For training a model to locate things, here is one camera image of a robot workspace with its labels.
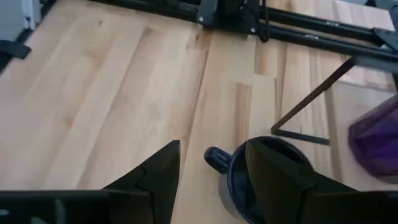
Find dark blue glossy mug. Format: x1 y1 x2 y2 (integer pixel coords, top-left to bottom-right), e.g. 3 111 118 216
203 135 315 224

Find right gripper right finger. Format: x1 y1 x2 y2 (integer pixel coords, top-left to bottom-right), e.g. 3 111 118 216
245 139 398 224

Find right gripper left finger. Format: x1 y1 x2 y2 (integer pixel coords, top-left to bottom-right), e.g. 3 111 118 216
0 139 181 224

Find purple faceted plastic tumbler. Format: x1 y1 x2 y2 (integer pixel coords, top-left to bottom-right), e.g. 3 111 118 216
347 94 398 185

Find black metal table frame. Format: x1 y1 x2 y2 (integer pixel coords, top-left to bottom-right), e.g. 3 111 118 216
40 0 398 63

